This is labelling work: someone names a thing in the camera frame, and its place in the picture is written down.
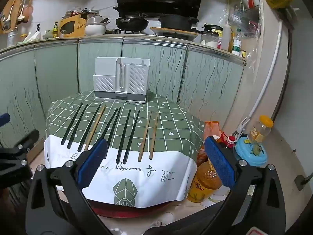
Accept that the wooden cutting board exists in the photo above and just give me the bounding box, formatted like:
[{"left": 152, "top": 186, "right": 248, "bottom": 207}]
[{"left": 150, "top": 27, "right": 199, "bottom": 37}]

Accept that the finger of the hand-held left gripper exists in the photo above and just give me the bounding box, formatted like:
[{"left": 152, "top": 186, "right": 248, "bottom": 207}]
[
  {"left": 0, "top": 130, "right": 40, "bottom": 157},
  {"left": 0, "top": 113, "right": 11, "bottom": 128}
]

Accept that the black wok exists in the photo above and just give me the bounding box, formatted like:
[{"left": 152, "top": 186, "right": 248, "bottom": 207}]
[{"left": 113, "top": 6, "right": 149, "bottom": 30}]

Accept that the hanging white ladle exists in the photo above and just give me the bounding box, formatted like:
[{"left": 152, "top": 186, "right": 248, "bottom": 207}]
[{"left": 17, "top": 0, "right": 25, "bottom": 22}]

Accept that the orange plastic bag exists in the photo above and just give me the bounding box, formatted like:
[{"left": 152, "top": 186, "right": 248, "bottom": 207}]
[{"left": 196, "top": 121, "right": 223, "bottom": 167}]

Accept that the dark sauce bottle red cap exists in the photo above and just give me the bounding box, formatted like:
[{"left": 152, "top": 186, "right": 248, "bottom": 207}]
[{"left": 215, "top": 132, "right": 236, "bottom": 150}]

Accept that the black kitchen appliance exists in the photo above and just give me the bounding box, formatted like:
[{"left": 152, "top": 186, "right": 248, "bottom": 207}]
[{"left": 203, "top": 24, "right": 223, "bottom": 33}]

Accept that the white plastic bag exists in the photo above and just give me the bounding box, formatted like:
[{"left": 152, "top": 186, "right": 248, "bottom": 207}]
[{"left": 23, "top": 31, "right": 42, "bottom": 42}]

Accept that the yellow cooking oil bottle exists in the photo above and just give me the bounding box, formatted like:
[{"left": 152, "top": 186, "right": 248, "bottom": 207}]
[{"left": 187, "top": 160, "right": 223, "bottom": 203}]

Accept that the glass jar with white powder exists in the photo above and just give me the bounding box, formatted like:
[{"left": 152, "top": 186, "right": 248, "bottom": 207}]
[{"left": 200, "top": 31, "right": 220, "bottom": 49}]

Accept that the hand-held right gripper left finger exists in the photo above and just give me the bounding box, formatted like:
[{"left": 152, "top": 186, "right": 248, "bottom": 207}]
[{"left": 26, "top": 138, "right": 113, "bottom": 235}]

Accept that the glass corner shelf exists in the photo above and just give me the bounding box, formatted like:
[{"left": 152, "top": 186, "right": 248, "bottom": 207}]
[{"left": 226, "top": 0, "right": 261, "bottom": 38}]

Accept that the green checked tablecloth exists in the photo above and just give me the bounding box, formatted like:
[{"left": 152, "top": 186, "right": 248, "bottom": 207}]
[{"left": 44, "top": 90, "right": 206, "bottom": 207}]

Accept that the hanging wooden board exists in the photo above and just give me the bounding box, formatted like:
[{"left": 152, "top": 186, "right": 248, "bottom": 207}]
[{"left": 0, "top": 0, "right": 19, "bottom": 34}]

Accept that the black chopstick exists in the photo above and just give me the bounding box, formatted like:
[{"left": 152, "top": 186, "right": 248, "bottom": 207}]
[
  {"left": 106, "top": 107, "right": 122, "bottom": 150},
  {"left": 98, "top": 107, "right": 118, "bottom": 142},
  {"left": 77, "top": 104, "right": 101, "bottom": 152},
  {"left": 67, "top": 104, "right": 88, "bottom": 149},
  {"left": 123, "top": 110, "right": 140, "bottom": 165},
  {"left": 116, "top": 109, "right": 131, "bottom": 164},
  {"left": 61, "top": 103, "right": 84, "bottom": 145}
]

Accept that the white cooking pot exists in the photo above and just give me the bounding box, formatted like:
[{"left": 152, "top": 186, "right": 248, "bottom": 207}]
[{"left": 84, "top": 17, "right": 109, "bottom": 36}]

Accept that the white bottle with green label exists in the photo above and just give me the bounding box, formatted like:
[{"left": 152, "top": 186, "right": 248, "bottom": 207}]
[{"left": 232, "top": 29, "right": 242, "bottom": 56}]

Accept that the black cast iron pot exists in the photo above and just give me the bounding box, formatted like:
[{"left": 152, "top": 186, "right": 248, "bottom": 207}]
[{"left": 158, "top": 15, "right": 199, "bottom": 31}]

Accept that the blue plastic container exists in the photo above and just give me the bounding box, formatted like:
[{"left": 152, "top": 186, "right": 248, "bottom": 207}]
[{"left": 235, "top": 136, "right": 268, "bottom": 167}]

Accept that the wall socket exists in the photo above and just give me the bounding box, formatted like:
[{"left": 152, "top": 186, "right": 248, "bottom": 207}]
[{"left": 294, "top": 174, "right": 313, "bottom": 191}]

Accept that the clear jar with yellow lid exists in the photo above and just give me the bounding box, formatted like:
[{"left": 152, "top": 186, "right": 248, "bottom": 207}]
[{"left": 247, "top": 115, "right": 274, "bottom": 145}]

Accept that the white slotted utensil holder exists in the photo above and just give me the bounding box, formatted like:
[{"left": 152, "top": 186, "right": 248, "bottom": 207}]
[{"left": 93, "top": 57, "right": 149, "bottom": 104}]

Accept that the hanging pink spatula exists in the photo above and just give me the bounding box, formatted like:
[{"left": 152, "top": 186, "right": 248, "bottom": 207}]
[{"left": 23, "top": 0, "right": 34, "bottom": 23}]

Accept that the red round table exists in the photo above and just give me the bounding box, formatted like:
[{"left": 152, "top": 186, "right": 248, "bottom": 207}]
[{"left": 92, "top": 199, "right": 172, "bottom": 219}]

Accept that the white pipe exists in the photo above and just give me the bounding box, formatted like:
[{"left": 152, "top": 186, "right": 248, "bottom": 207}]
[{"left": 246, "top": 20, "right": 284, "bottom": 125}]

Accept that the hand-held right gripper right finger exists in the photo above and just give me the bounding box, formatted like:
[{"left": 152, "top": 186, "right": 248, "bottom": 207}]
[{"left": 196, "top": 136, "right": 286, "bottom": 235}]

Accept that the white squeeze bottle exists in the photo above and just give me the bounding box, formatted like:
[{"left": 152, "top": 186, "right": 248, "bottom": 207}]
[{"left": 221, "top": 22, "right": 233, "bottom": 52}]

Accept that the gas stove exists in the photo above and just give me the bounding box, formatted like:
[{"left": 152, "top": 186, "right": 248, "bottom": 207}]
[{"left": 105, "top": 28, "right": 153, "bottom": 35}]

